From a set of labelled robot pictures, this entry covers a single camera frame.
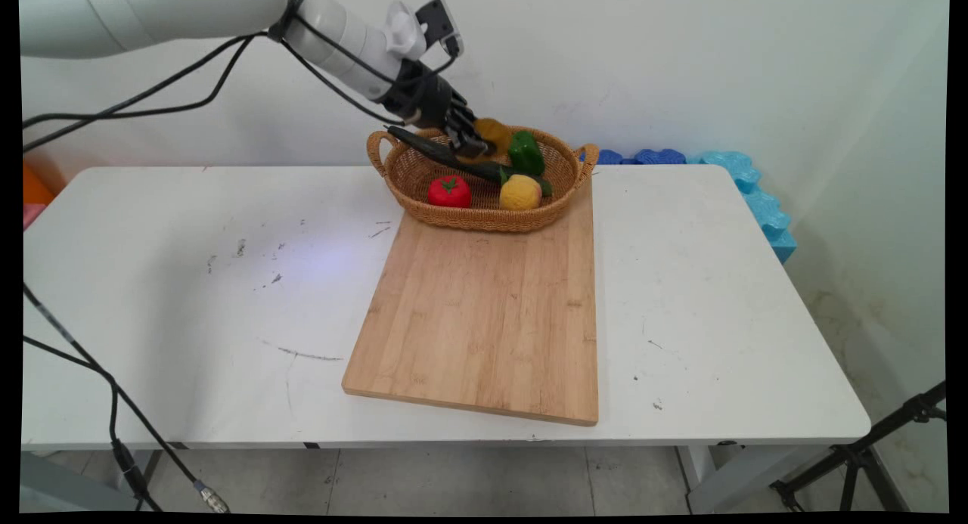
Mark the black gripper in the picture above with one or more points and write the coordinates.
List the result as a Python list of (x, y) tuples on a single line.
[(427, 97)]

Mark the brown toy potato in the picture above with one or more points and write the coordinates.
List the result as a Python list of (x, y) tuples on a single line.
[(497, 134)]

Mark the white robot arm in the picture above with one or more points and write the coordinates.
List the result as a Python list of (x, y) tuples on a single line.
[(151, 17)]

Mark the dark green toy cucumber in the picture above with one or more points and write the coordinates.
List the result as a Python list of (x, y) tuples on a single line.
[(431, 150)]

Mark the green toy bell pepper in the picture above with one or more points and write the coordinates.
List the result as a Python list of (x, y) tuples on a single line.
[(526, 153)]

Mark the red toy tomato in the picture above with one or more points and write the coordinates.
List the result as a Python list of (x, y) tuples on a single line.
[(449, 193)]

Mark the yellow toy lemon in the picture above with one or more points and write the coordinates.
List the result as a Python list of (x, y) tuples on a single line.
[(520, 193)]

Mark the woven wicker basket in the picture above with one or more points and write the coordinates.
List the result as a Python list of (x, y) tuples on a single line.
[(484, 218)]

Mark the dark blue foam piece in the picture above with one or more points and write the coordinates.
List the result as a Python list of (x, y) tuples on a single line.
[(659, 157), (609, 158)]

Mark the wooden cutting board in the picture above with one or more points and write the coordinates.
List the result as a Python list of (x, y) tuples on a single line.
[(491, 335)]

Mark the blue foam mats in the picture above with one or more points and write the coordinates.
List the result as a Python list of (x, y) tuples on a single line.
[(764, 206)]

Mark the white table leg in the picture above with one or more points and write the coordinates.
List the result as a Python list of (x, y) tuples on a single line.
[(144, 471), (718, 479)]

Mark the orange box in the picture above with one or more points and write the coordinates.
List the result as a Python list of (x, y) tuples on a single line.
[(36, 187)]

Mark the black tripod stand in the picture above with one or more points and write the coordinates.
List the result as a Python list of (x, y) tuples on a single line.
[(858, 456)]

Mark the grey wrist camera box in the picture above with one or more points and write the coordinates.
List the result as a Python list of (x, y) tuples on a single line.
[(439, 23)]

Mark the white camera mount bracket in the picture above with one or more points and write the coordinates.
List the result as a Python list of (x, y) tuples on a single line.
[(404, 31)]

